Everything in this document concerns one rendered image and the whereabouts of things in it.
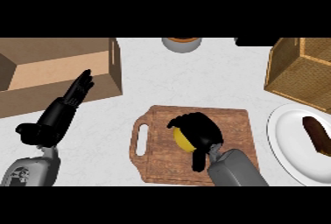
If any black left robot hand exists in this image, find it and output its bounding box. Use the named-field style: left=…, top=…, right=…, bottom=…
left=15, top=68, right=96, bottom=149

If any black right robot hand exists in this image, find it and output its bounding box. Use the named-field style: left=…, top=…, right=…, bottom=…
left=166, top=112, right=225, bottom=172

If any yellow lemon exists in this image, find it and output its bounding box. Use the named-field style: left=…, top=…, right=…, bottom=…
left=172, top=127, right=198, bottom=153

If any brown wooden cutting board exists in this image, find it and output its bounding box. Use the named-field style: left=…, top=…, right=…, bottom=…
left=129, top=104, right=260, bottom=186

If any brown wooden box basket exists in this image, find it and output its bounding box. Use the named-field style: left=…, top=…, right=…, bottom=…
left=0, top=38, right=125, bottom=119

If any woven wicker basket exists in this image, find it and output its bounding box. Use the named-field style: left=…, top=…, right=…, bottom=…
left=263, top=38, right=331, bottom=115

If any white plate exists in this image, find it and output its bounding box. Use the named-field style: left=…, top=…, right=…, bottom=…
left=266, top=102, right=331, bottom=187

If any dark brown food piece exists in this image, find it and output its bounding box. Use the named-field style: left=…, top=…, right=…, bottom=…
left=302, top=115, right=331, bottom=157

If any grey cup with brown contents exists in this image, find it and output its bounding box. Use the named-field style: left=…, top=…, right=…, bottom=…
left=161, top=38, right=203, bottom=53

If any black object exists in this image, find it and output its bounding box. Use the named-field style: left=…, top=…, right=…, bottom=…
left=234, top=38, right=286, bottom=47

